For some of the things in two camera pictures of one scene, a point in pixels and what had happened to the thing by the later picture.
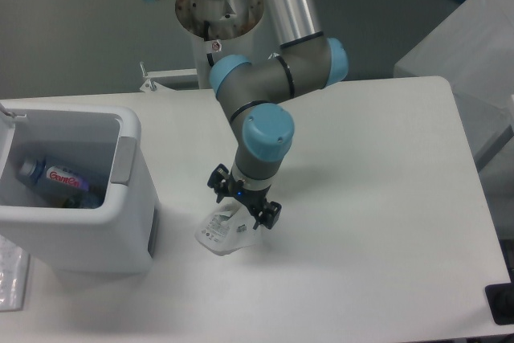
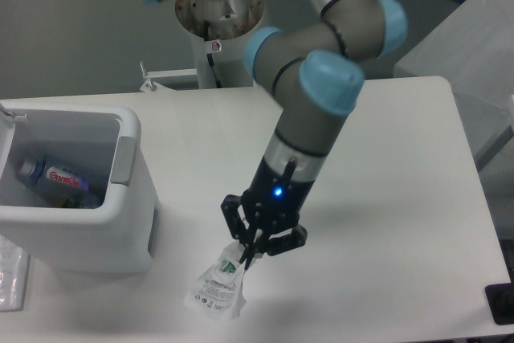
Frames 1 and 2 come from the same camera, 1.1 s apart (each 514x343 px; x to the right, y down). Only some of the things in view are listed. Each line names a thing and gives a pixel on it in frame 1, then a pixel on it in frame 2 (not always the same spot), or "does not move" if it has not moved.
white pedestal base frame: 154,83 does not move
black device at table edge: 500,297 does not move
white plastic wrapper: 227,228 -> 218,291
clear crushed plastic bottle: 36,170 does not move
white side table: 473,51 does not move
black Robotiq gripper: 255,199 -> 273,204
